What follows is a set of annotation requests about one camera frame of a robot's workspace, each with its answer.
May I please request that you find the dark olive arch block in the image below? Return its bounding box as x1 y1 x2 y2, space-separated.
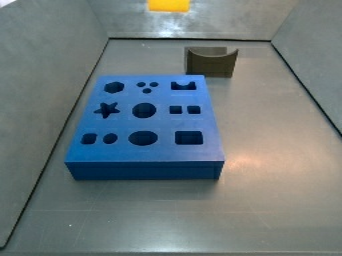
185 46 239 78

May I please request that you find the blue shape sorter block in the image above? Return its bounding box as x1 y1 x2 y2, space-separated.
64 75 225 180

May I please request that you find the yellow rectangular marker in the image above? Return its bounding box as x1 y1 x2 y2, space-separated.
147 0 190 12

